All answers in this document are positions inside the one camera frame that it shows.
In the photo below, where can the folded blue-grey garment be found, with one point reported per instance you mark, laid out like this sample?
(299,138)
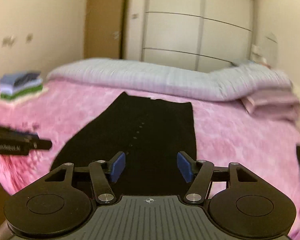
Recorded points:
(20,78)

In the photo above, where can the folded light blue garment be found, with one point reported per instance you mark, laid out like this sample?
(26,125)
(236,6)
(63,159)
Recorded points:
(10,88)

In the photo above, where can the folded cream garment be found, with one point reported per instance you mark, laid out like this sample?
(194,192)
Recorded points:
(17,99)

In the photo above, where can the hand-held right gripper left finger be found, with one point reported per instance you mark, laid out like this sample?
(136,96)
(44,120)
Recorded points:
(118,166)

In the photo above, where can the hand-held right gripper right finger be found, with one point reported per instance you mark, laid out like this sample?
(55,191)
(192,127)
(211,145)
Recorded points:
(184,166)

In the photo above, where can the oval mirror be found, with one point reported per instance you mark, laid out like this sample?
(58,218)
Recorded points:
(271,52)

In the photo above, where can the wooden door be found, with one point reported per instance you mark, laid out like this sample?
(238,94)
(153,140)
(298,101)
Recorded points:
(102,17)

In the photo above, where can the purple pillow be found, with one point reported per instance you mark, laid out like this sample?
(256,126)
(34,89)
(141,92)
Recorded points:
(272,105)

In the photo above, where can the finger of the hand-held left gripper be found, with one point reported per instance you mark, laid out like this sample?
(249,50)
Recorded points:
(42,145)

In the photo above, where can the folded green garment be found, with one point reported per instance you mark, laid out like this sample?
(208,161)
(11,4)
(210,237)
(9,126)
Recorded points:
(27,92)

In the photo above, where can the pink floral blanket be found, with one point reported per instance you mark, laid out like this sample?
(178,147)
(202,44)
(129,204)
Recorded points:
(240,142)

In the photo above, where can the grey striped duvet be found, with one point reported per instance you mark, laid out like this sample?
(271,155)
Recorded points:
(152,80)

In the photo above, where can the white wardrobe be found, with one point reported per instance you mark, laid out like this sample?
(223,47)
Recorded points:
(175,30)

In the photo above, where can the black garment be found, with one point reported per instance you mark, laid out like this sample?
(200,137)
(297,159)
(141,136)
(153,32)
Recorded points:
(152,130)

